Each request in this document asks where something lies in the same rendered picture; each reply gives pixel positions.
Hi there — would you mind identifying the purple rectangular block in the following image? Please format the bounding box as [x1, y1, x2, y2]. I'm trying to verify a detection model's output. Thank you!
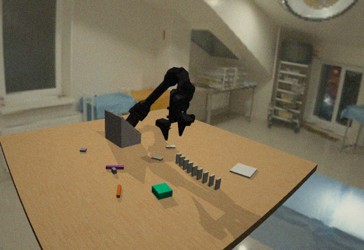
[106, 165, 124, 170]

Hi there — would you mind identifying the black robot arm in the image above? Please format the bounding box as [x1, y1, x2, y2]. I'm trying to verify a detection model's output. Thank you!
[126, 67, 195, 128]

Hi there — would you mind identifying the green block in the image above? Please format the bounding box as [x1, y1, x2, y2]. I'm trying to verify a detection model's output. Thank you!
[152, 183, 173, 200]

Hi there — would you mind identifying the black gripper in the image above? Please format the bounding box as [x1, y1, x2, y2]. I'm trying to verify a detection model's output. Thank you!
[155, 106, 185, 141]

